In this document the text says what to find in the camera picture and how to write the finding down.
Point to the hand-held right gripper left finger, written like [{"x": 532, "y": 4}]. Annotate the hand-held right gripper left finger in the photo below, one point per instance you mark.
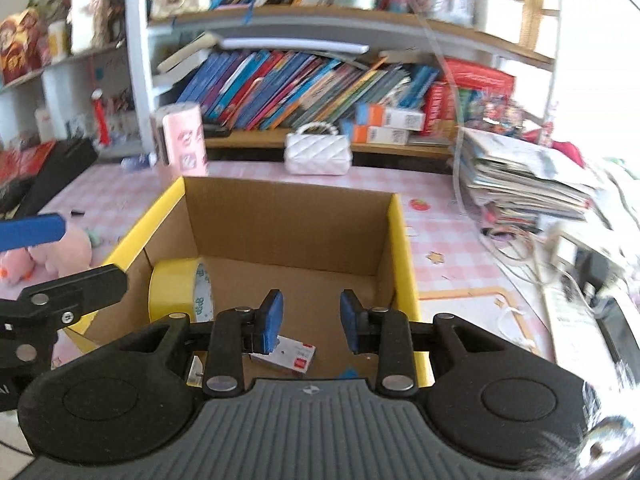
[{"x": 272, "y": 320}]

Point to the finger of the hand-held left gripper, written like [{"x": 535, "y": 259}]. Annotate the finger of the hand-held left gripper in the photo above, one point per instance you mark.
[
  {"x": 30, "y": 232},
  {"x": 85, "y": 290}
]

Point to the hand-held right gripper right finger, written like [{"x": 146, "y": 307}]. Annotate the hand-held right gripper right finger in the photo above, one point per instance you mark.
[{"x": 350, "y": 320}]

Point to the pink chick plush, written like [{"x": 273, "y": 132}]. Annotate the pink chick plush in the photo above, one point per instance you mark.
[{"x": 17, "y": 267}]

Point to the pink pig plush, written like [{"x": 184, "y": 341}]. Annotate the pink pig plush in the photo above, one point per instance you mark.
[{"x": 65, "y": 252}]

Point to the small white red-label box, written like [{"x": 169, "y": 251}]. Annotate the small white red-label box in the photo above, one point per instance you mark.
[{"x": 290, "y": 357}]

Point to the blue foil wrapper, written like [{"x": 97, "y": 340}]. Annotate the blue foil wrapper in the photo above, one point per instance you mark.
[{"x": 348, "y": 374}]

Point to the yellow tape roll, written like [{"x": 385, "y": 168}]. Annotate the yellow tape roll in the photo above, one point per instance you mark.
[{"x": 172, "y": 290}]

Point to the yellow cardboard box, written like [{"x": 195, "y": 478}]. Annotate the yellow cardboard box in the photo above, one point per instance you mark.
[{"x": 280, "y": 230}]

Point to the white charger plug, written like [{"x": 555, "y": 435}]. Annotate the white charger plug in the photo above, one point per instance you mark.
[{"x": 196, "y": 371}]

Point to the red patterned plastic bag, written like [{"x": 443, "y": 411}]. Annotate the red patterned plastic bag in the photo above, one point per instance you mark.
[{"x": 20, "y": 165}]

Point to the black keyboard case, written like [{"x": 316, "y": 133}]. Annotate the black keyboard case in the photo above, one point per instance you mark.
[{"x": 55, "y": 165}]

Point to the pink checked tablecloth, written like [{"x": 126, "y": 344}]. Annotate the pink checked tablecloth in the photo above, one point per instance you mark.
[{"x": 440, "y": 230}]

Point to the orange bordered table mat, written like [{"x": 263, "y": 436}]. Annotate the orange bordered table mat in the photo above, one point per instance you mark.
[{"x": 480, "y": 320}]

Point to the red tassel ornament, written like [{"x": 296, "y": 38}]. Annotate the red tassel ornament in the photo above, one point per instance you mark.
[{"x": 101, "y": 117}]

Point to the white quilted handbag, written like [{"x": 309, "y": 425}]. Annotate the white quilted handbag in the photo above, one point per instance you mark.
[{"x": 317, "y": 155}]

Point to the pink cartoon tin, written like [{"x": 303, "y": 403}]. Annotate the pink cartoon tin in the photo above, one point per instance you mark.
[{"x": 182, "y": 140}]

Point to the white bottle yellow label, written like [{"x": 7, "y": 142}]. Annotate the white bottle yellow label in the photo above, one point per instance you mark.
[{"x": 58, "y": 40}]

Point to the black flat case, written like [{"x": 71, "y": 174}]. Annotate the black flat case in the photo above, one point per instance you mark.
[{"x": 216, "y": 130}]

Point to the white wooden bookshelf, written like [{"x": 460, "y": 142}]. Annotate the white wooden bookshelf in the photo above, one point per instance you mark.
[{"x": 137, "y": 50}]

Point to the white paper carton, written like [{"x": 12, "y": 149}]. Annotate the white paper carton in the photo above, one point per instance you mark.
[{"x": 87, "y": 20}]

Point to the stack of magazines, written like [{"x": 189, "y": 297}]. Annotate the stack of magazines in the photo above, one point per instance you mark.
[{"x": 520, "y": 175}]

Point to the row of blue books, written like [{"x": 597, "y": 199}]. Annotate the row of blue books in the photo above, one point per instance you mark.
[{"x": 300, "y": 90}]

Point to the white lying book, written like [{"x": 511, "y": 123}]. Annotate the white lying book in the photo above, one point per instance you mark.
[{"x": 187, "y": 55}]

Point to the row of red books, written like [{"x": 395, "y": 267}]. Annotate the row of red books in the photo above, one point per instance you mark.
[{"x": 475, "y": 95}]

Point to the white square pen cup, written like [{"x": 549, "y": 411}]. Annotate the white square pen cup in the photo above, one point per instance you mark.
[{"x": 497, "y": 17}]

